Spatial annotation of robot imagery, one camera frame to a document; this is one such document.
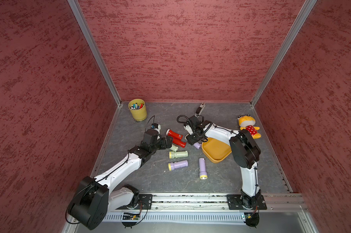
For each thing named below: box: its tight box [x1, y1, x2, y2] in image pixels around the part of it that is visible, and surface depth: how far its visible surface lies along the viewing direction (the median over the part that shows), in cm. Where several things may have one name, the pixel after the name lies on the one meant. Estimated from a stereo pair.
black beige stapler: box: [194, 101, 206, 118], surface depth 113 cm
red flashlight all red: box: [172, 137, 187, 149], surface depth 97 cm
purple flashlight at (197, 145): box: [192, 141, 202, 150], surface depth 94 cm
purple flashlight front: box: [198, 157, 208, 180], surface depth 85 cm
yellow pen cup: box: [127, 98, 147, 122], surface depth 104 cm
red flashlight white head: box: [165, 128, 184, 141], surface depth 100 cm
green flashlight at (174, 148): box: [169, 144, 179, 152], surface depth 93 cm
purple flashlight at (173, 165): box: [167, 160, 189, 171], surface depth 86 cm
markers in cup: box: [129, 102, 144, 110], surface depth 105 cm
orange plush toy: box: [237, 113, 262, 140], surface depth 102 cm
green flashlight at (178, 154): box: [168, 150, 189, 159], surface depth 91 cm
